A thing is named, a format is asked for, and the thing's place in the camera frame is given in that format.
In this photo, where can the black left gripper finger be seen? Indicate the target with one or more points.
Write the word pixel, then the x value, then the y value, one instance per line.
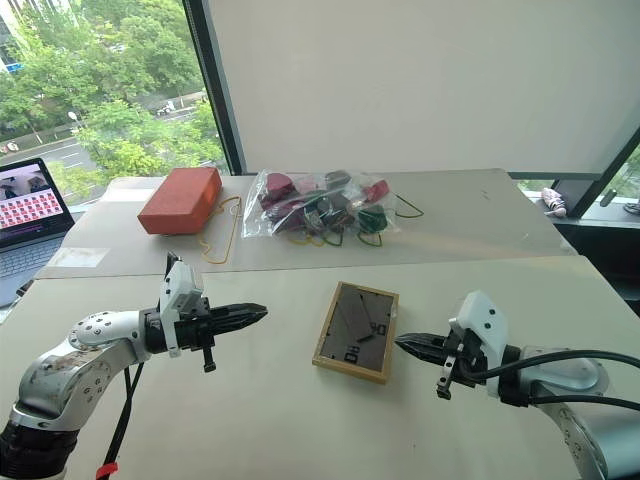
pixel 245 310
pixel 235 324

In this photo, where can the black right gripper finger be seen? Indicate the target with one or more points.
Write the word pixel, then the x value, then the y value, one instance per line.
pixel 420 353
pixel 420 340

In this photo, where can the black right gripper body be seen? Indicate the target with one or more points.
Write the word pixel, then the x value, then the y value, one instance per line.
pixel 462 365

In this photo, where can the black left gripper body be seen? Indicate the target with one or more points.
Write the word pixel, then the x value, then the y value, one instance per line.
pixel 195 332

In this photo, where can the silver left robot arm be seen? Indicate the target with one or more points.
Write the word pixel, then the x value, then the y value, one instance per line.
pixel 75 370

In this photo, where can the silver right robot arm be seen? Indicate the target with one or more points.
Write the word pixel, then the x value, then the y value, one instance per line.
pixel 565 400

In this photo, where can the open laptop computer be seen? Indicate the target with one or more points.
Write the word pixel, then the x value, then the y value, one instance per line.
pixel 27 220

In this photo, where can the orange brick-shaped block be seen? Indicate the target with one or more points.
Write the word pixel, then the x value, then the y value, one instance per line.
pixel 182 200

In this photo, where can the clear plastic bag of clips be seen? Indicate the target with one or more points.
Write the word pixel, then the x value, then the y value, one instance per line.
pixel 320 205

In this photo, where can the clear tape patch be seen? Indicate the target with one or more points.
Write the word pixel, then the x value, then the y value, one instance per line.
pixel 80 257

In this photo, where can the pink folded umbrella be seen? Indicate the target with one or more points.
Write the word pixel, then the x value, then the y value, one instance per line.
pixel 555 201

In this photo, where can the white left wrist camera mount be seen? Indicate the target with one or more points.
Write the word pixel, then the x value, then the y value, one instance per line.
pixel 181 290

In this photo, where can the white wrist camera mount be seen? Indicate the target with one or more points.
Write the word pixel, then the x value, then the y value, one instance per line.
pixel 181 290
pixel 482 320

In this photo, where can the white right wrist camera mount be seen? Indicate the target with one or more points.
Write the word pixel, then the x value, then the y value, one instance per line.
pixel 482 320

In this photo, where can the wooden framed dark board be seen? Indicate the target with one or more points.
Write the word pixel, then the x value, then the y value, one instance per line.
pixel 357 332

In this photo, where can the black window frame post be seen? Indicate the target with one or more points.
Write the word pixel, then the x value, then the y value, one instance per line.
pixel 215 85

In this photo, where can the dark slanted window frame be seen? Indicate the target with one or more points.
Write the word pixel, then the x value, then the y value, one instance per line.
pixel 607 165

